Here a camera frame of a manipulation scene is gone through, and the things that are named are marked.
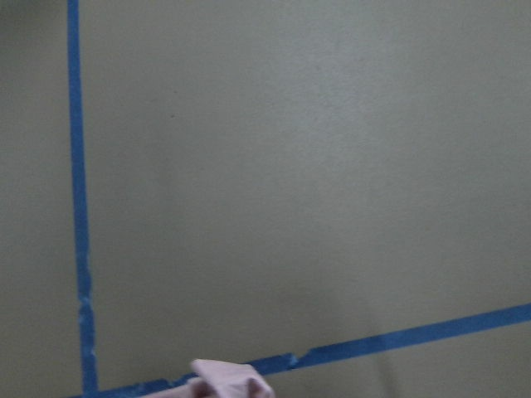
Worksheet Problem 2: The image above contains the pink printed t-shirt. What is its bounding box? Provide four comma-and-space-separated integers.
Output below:
146, 359, 276, 398

